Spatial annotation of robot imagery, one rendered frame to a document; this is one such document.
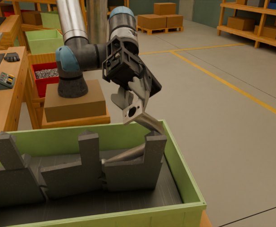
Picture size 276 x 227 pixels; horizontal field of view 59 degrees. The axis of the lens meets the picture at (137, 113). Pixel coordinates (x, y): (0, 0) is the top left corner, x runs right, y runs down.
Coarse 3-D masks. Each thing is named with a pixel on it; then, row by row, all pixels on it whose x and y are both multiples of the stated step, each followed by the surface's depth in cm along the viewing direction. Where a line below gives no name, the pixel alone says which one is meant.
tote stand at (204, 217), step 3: (204, 210) 79; (204, 213) 77; (201, 216) 76; (204, 216) 76; (207, 216) 77; (201, 219) 76; (204, 219) 76; (207, 219) 76; (201, 222) 75; (204, 222) 75; (207, 222) 75; (210, 222) 75; (201, 225) 74; (204, 225) 74; (207, 225) 74; (210, 225) 74
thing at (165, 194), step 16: (32, 160) 91; (48, 160) 91; (64, 160) 91; (160, 176) 84; (96, 192) 77; (128, 192) 77; (144, 192) 77; (160, 192) 77; (176, 192) 77; (0, 208) 72; (16, 208) 72; (32, 208) 72; (48, 208) 72; (64, 208) 72; (80, 208) 72; (96, 208) 72; (112, 208) 72; (128, 208) 72; (144, 208) 72; (0, 224) 67; (16, 224) 67
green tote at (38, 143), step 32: (64, 128) 89; (96, 128) 91; (128, 128) 94; (192, 192) 66; (32, 224) 55; (64, 224) 55; (96, 224) 58; (128, 224) 59; (160, 224) 61; (192, 224) 63
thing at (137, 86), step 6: (138, 78) 56; (132, 84) 52; (138, 84) 55; (132, 90) 51; (138, 90) 53; (144, 90) 54; (138, 96) 52; (144, 96) 53; (144, 102) 53; (144, 108) 52
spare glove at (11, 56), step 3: (6, 54) 187; (9, 54) 187; (12, 54) 187; (15, 54) 187; (6, 57) 182; (9, 57) 183; (12, 57) 182; (15, 57) 182; (18, 57) 182; (12, 60) 178; (15, 60) 179; (18, 60) 180
